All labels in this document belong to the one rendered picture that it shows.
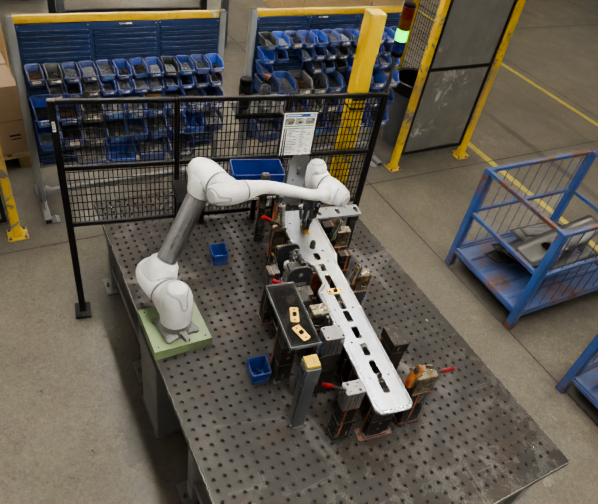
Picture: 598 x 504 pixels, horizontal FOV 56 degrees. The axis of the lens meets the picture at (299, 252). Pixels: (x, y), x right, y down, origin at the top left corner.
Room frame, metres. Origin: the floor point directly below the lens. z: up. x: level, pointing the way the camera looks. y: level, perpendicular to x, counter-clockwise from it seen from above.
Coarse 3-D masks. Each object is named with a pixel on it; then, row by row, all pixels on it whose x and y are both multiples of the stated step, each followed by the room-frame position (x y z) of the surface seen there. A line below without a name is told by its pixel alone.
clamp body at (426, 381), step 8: (424, 368) 1.60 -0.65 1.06; (432, 368) 1.62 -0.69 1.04; (424, 376) 1.56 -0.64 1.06; (432, 376) 1.57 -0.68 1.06; (416, 384) 1.53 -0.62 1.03; (424, 384) 1.55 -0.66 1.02; (432, 384) 1.57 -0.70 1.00; (408, 392) 1.56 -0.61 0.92; (416, 392) 1.54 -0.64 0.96; (424, 392) 1.56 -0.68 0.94; (416, 400) 1.55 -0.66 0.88; (416, 408) 1.56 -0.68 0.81; (400, 416) 1.54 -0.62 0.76; (408, 416) 1.55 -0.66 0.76; (416, 416) 1.57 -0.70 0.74; (400, 424) 1.53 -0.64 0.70
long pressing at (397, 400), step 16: (288, 224) 2.48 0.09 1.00; (304, 240) 2.37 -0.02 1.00; (320, 240) 2.40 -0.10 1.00; (304, 256) 2.24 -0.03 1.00; (320, 256) 2.27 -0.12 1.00; (336, 256) 2.30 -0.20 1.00; (320, 272) 2.14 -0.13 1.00; (336, 272) 2.17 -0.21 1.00; (320, 288) 2.02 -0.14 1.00; (336, 304) 1.94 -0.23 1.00; (352, 304) 1.96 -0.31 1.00; (336, 320) 1.83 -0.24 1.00; (352, 336) 1.75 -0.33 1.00; (368, 336) 1.77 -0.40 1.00; (352, 352) 1.66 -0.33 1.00; (384, 352) 1.70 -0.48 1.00; (368, 368) 1.59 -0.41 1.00; (384, 368) 1.60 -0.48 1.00; (368, 384) 1.50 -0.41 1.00; (400, 384) 1.53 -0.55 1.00; (384, 400) 1.43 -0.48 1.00; (400, 400) 1.45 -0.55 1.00
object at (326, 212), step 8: (320, 208) 2.69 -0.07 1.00; (328, 208) 2.71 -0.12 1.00; (336, 208) 2.73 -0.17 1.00; (344, 208) 2.74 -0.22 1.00; (352, 208) 2.76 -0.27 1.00; (320, 216) 2.62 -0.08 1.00; (328, 216) 2.63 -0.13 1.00; (336, 216) 2.65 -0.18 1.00; (344, 216) 2.67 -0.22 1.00; (352, 216) 2.69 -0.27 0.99
